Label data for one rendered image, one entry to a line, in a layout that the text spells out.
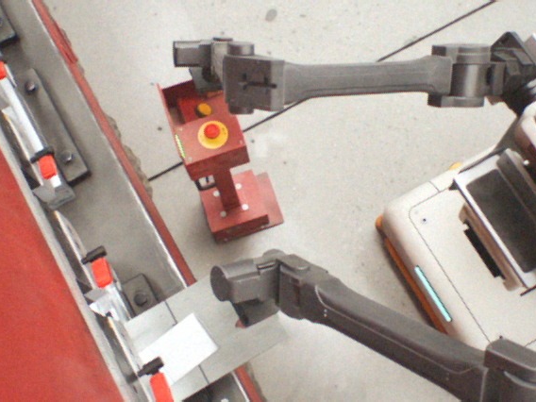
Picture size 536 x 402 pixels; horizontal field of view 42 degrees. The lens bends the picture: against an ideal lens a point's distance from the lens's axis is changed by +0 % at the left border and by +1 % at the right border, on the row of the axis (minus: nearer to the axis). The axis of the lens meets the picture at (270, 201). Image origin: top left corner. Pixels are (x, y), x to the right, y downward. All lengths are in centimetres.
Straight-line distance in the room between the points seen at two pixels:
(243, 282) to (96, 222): 59
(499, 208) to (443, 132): 121
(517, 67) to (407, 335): 57
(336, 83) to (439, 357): 44
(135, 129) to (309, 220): 73
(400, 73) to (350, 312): 40
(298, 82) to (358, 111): 152
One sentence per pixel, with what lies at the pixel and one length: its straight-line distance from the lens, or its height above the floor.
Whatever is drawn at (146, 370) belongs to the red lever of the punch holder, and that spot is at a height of 126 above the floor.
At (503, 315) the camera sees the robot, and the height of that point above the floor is 28.
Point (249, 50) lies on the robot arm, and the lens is 109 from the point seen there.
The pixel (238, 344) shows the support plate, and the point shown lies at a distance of 132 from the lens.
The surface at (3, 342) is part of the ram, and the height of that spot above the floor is 173.
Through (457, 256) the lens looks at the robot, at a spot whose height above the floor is 28.
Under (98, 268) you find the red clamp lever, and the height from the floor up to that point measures 130.
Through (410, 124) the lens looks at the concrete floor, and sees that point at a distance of 256.
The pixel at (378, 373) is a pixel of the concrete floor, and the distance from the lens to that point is 233.
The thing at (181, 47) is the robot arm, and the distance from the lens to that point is 150.
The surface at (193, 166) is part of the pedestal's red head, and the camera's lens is 168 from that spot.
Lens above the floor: 231
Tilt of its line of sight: 72 degrees down
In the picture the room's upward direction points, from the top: 9 degrees counter-clockwise
